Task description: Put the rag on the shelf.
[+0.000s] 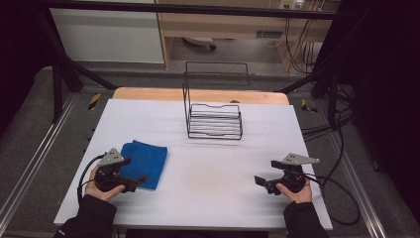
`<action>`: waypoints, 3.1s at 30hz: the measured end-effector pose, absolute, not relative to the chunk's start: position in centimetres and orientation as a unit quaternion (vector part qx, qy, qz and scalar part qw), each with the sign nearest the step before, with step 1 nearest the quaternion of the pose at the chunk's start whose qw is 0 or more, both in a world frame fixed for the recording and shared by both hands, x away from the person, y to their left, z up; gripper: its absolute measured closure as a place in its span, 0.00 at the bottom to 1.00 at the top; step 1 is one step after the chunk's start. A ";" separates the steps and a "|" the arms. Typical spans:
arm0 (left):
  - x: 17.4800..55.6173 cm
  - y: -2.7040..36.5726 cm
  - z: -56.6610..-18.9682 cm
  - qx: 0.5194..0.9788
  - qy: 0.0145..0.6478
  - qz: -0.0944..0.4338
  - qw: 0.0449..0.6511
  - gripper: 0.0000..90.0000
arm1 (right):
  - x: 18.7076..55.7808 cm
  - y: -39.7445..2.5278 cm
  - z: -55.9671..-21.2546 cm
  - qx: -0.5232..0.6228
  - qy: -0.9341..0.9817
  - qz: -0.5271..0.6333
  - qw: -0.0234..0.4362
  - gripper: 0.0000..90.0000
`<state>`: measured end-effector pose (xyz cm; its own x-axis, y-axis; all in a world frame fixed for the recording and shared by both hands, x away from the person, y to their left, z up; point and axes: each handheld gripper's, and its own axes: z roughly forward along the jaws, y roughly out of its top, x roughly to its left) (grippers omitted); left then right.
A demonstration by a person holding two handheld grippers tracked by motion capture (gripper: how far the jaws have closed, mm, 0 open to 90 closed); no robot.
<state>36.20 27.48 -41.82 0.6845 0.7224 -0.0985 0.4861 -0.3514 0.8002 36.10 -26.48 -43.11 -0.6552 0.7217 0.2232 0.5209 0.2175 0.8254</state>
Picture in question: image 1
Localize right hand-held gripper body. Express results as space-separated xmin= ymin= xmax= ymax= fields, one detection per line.
xmin=265 ymin=152 xmax=321 ymax=196

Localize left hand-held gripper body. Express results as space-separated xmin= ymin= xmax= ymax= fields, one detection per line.
xmin=93 ymin=148 xmax=138 ymax=194

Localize blue towel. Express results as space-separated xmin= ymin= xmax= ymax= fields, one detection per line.
xmin=118 ymin=139 xmax=168 ymax=191

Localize black wire rack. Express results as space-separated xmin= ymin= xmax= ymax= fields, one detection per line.
xmin=181 ymin=60 xmax=252 ymax=141

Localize person's left hand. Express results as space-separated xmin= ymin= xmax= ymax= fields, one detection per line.
xmin=84 ymin=165 xmax=127 ymax=203

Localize person's right hand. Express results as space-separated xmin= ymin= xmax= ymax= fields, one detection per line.
xmin=275 ymin=179 xmax=314 ymax=204

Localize white table cover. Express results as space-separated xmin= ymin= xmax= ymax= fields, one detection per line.
xmin=53 ymin=98 xmax=334 ymax=231

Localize yellow black floor tape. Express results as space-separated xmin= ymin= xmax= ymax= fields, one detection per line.
xmin=87 ymin=92 xmax=102 ymax=111
xmin=300 ymin=98 xmax=319 ymax=114

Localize black metal stand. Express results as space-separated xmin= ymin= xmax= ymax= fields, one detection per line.
xmin=277 ymin=63 xmax=343 ymax=131
xmin=33 ymin=6 xmax=119 ymax=124

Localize white cabinet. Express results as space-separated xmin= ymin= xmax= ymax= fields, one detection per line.
xmin=49 ymin=7 xmax=165 ymax=64

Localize black curtain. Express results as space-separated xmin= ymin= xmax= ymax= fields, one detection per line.
xmin=0 ymin=0 xmax=56 ymax=134
xmin=316 ymin=0 xmax=420 ymax=226

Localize office chair base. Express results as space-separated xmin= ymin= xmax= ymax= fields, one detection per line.
xmin=181 ymin=36 xmax=218 ymax=52

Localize light wooden desk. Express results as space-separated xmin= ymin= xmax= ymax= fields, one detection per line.
xmin=155 ymin=0 xmax=342 ymax=72

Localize white power strip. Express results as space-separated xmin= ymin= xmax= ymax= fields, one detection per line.
xmin=278 ymin=0 xmax=306 ymax=11

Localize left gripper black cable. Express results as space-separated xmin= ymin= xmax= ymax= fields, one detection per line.
xmin=76 ymin=153 xmax=107 ymax=203

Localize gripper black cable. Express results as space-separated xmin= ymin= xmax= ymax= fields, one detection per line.
xmin=76 ymin=153 xmax=107 ymax=203
xmin=303 ymin=173 xmax=362 ymax=227

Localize bundle of black floor cables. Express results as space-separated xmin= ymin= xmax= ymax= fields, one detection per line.
xmin=300 ymin=83 xmax=357 ymax=142

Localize aluminium floor rail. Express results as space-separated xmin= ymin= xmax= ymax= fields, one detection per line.
xmin=329 ymin=131 xmax=388 ymax=238
xmin=0 ymin=93 xmax=79 ymax=226

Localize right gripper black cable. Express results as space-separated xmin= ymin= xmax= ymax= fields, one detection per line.
xmin=303 ymin=173 xmax=362 ymax=227

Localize hanging black desk cables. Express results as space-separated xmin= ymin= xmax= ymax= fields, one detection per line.
xmin=282 ymin=17 xmax=319 ymax=74

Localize black frame crossbar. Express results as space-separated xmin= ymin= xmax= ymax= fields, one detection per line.
xmin=46 ymin=0 xmax=342 ymax=21

